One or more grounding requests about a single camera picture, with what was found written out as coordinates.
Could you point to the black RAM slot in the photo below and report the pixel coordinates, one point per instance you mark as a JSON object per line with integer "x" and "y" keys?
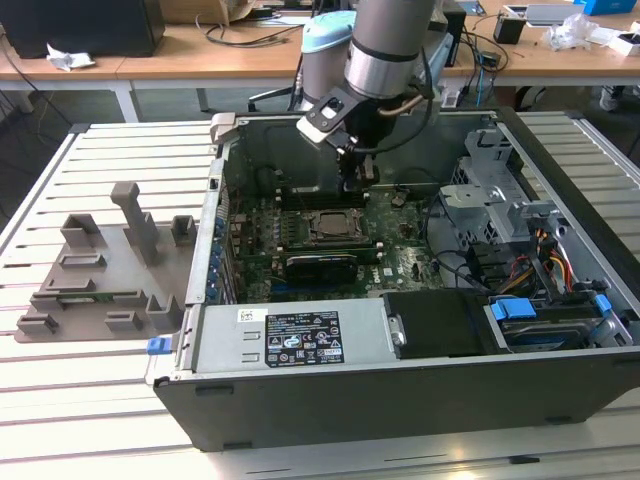
{"x": 315, "y": 189}
{"x": 325, "y": 240}
{"x": 325, "y": 246}
{"x": 315, "y": 194}
{"x": 315, "y": 200}
{"x": 325, "y": 249}
{"x": 325, "y": 243}
{"x": 315, "y": 205}

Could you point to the small black box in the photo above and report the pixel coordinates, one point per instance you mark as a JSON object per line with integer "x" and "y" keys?
{"x": 507, "y": 30}

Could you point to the wooden desk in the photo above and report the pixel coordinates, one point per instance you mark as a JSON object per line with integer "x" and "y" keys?
{"x": 150, "y": 55}
{"x": 550, "y": 65}

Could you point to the hard disk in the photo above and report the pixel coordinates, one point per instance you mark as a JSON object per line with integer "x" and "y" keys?
{"x": 540, "y": 332}

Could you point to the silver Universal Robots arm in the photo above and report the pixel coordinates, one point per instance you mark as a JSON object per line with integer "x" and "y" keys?
{"x": 385, "y": 45}

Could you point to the CPU socket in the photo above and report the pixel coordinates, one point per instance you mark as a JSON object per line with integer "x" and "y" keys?
{"x": 336, "y": 239}

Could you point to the green motherboard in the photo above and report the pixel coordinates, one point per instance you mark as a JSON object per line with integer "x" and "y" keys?
{"x": 405, "y": 260}

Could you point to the clear plastic wrap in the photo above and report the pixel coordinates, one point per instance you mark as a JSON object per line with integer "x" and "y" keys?
{"x": 570, "y": 32}

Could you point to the slim black computer tower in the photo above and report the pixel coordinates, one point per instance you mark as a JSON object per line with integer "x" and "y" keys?
{"x": 454, "y": 40}

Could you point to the blue box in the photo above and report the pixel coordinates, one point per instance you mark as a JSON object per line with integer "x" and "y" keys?
{"x": 607, "y": 7}

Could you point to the crumpled white paper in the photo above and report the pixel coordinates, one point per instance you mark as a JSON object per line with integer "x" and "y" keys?
{"x": 70, "y": 59}

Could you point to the black office chair base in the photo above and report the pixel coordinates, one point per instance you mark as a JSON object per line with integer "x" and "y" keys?
{"x": 532, "y": 97}

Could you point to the silver metal drive cage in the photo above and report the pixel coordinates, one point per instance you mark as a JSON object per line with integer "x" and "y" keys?
{"x": 480, "y": 200}

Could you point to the silver power supply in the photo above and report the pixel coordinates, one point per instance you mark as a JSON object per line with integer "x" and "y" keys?
{"x": 225, "y": 340}

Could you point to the grey parts rack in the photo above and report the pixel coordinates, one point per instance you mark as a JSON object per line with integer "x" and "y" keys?
{"x": 115, "y": 280}

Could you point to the black grey PC case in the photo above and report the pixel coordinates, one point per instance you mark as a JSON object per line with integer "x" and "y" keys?
{"x": 350, "y": 410}

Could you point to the white open box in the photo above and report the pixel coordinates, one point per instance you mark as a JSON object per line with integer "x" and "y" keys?
{"x": 625, "y": 44}

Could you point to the large black computer tower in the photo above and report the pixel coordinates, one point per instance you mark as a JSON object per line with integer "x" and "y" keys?
{"x": 75, "y": 25}

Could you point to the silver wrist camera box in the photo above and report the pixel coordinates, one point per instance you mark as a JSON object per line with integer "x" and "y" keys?
{"x": 320, "y": 127}

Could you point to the black graphics card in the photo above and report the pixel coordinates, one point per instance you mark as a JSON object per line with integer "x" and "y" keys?
{"x": 325, "y": 267}

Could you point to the black plastic shroud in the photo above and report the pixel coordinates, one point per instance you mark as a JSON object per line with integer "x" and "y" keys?
{"x": 440, "y": 325}

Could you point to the blue disk carrier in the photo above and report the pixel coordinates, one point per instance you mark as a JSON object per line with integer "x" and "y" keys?
{"x": 512, "y": 310}

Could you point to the grey flat box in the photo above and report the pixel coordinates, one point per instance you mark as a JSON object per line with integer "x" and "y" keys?
{"x": 552, "y": 14}

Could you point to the white power adapter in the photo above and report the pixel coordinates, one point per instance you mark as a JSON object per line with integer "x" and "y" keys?
{"x": 450, "y": 96}

